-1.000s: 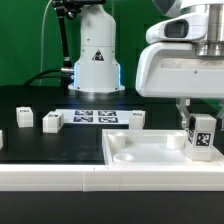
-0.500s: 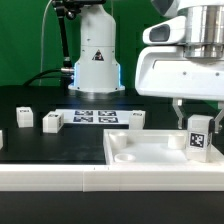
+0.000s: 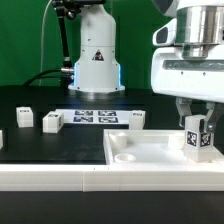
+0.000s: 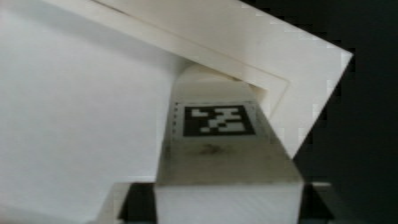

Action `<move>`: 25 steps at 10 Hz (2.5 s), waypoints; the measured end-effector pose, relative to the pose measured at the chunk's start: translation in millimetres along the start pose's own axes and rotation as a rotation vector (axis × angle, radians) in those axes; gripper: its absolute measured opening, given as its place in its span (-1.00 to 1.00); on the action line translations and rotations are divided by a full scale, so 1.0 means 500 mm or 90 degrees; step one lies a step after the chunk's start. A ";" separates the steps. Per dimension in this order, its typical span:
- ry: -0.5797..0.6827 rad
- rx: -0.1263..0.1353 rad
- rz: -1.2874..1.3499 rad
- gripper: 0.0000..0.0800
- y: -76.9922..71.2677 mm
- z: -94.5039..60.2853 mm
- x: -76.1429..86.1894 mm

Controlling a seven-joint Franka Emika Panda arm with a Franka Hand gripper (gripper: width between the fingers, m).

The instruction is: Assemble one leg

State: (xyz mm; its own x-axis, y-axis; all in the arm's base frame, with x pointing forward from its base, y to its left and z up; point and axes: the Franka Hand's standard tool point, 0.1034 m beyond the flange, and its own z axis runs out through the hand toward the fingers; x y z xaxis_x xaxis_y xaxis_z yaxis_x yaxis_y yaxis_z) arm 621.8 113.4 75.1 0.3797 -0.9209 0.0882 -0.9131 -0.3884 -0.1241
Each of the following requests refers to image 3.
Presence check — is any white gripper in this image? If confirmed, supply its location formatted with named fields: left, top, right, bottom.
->
left=151, top=46, right=224, bottom=133

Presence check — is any white square table top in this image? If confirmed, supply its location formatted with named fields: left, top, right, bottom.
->
left=103, top=129, right=224, bottom=165

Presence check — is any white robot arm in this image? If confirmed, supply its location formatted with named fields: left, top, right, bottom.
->
left=69, top=0, right=224, bottom=133

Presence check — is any white sheet with markers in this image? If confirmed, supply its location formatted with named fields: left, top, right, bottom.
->
left=57, top=109, right=131, bottom=125

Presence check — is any white U-shaped fence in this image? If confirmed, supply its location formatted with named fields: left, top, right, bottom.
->
left=0, top=161, right=224, bottom=192

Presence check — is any black cable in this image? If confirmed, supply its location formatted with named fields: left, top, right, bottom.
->
left=23, top=68, right=73, bottom=87

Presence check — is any grey cable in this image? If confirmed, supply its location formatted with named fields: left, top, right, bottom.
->
left=38, top=0, right=54, bottom=87

